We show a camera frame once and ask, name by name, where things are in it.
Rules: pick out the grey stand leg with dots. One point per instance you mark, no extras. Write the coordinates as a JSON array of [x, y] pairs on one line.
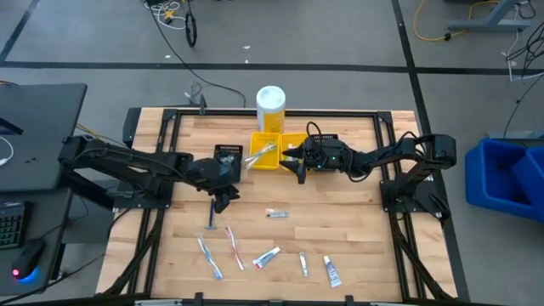
[[489, 25]]

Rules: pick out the blue toothbrush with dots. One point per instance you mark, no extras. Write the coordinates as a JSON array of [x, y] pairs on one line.
[[268, 149], [209, 257]]

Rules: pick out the yellow plastic basket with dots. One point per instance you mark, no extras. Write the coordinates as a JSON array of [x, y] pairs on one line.
[[268, 163], [289, 140]]

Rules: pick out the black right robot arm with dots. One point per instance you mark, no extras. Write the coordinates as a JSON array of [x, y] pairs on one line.
[[408, 149]]

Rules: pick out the red toothbrush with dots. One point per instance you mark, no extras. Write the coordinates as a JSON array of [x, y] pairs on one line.
[[234, 247]]

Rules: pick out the white yellow wipes canister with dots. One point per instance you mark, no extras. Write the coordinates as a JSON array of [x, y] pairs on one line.
[[271, 110]]

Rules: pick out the dark blue disposable razor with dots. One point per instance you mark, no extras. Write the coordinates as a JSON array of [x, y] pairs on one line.
[[211, 217]]

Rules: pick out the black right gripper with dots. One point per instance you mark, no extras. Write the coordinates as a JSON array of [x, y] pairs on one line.
[[327, 155]]

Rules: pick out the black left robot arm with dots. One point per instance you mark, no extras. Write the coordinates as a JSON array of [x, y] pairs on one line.
[[127, 163]]

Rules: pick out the black side desk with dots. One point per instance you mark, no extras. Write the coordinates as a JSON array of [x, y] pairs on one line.
[[42, 119]]

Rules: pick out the black backlit keyboard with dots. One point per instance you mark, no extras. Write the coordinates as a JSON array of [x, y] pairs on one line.
[[10, 225]]

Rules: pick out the black plastic basket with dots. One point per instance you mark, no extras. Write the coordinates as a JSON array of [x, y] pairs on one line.
[[325, 137], [229, 149]]

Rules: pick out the white toothpaste tube red end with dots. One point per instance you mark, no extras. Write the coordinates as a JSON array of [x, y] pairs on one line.
[[265, 258]]

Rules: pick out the blue plastic bin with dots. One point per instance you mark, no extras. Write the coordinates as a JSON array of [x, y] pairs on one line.
[[489, 187], [531, 178]]

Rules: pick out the black aluminium table frame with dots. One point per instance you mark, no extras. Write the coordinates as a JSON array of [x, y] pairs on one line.
[[238, 113]]

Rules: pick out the black clamp post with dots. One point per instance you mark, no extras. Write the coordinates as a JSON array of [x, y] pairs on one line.
[[203, 106]]

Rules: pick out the dark desk device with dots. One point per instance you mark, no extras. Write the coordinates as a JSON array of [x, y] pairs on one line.
[[8, 127]]

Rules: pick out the black computer mouse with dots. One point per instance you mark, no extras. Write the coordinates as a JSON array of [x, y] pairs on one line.
[[27, 257]]

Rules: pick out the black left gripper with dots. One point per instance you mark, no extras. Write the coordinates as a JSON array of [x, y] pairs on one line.
[[208, 174]]

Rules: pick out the black table edge clamp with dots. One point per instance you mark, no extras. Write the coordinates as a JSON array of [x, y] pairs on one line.
[[198, 297], [349, 299]]

